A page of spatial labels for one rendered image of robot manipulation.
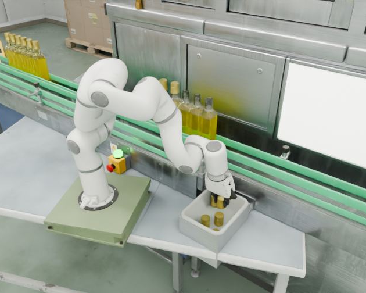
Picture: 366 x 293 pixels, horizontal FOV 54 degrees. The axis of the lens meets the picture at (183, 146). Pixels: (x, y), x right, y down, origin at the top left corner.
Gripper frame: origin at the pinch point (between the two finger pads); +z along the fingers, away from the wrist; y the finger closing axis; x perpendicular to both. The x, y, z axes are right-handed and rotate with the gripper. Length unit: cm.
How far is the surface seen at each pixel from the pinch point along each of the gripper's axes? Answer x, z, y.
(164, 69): -42, -18, 54
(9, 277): 63, 49, 92
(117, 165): 4, 3, 52
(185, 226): 16.1, 0.4, 5.5
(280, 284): 9.6, 22.1, -28.6
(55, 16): -313, 153, 568
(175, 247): 23.2, 5.2, 6.0
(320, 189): -15.3, -6.8, -30.8
